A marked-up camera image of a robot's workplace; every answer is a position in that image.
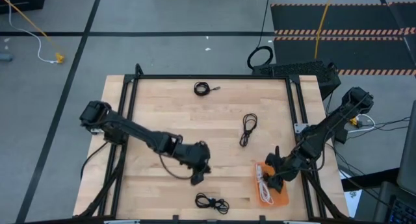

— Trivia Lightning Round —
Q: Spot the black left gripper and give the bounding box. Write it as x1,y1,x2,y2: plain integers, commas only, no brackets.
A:
174,140,212,187

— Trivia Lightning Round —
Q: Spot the dark desk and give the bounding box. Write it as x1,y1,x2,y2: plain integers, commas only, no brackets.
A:
341,167,416,224

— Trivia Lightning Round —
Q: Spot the thick black USB cable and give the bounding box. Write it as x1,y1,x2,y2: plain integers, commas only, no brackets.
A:
193,81,222,97

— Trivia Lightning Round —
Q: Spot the black keyboard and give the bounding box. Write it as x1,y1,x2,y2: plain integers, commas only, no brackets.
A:
386,197,416,224

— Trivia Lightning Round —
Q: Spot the black looped floor cable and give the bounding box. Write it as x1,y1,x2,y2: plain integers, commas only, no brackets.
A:
246,0,274,70

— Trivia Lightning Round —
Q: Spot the white paper with logo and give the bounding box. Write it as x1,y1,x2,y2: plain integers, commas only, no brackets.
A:
339,170,363,218

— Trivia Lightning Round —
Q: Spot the large computer monitor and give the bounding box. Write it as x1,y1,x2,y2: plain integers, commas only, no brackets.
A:
396,99,416,196

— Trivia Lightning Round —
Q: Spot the yellow floor cable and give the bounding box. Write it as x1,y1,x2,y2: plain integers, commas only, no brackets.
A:
313,0,335,60

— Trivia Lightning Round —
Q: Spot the orange cable with yellow plug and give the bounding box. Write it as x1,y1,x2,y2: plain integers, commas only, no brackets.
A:
0,0,65,64

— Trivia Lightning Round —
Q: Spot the white USB cable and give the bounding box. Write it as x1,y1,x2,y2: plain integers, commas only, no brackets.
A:
255,164,275,206

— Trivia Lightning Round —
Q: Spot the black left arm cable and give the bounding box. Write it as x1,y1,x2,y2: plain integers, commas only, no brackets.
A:
158,152,196,180

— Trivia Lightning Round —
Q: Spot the orange plastic tray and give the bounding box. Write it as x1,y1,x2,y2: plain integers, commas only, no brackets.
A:
253,161,290,208

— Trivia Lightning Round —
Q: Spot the black hazard-striped floor mat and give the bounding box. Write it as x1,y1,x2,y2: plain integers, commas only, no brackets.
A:
270,1,416,76

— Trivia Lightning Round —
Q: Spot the black cable bundle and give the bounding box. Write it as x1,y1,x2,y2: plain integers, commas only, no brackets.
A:
324,116,411,218

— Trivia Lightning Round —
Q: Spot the black box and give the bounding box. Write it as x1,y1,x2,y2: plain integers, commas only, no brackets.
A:
0,0,46,14

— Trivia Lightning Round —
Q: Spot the white floor cable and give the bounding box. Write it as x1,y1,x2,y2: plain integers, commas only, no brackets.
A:
5,0,58,64

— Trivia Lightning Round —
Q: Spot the white cable with yellow connector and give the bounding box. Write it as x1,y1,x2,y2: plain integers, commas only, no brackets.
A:
347,113,377,134

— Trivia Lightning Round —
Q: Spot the thin black looped USB cable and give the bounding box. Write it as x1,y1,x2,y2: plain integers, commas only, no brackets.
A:
239,112,259,148

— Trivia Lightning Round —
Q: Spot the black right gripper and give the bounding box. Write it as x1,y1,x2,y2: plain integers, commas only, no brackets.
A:
263,145,306,194

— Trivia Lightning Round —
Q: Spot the black aluminium table frame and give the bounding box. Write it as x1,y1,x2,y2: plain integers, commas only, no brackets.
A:
77,63,350,222

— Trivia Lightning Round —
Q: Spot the black mesh computer case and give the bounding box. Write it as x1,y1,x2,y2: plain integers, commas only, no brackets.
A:
252,59,342,101

